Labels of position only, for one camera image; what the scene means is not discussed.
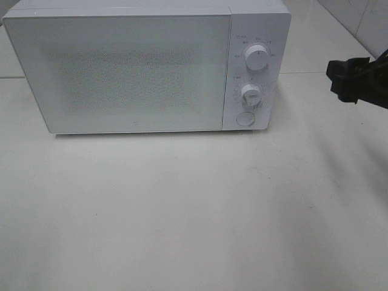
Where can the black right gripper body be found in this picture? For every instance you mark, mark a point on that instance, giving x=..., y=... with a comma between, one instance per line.
x=372, y=78

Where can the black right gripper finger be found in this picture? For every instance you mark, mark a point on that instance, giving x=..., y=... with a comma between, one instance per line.
x=349, y=69
x=345, y=91

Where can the white timer knob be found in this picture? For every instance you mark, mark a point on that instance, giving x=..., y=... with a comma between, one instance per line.
x=251, y=95

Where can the white microwave door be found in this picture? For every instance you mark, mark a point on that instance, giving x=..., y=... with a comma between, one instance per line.
x=125, y=74

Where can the white microwave oven body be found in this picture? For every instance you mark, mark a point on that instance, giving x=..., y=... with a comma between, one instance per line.
x=251, y=22

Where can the upper white power knob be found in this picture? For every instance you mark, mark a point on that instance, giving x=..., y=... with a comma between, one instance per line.
x=256, y=57

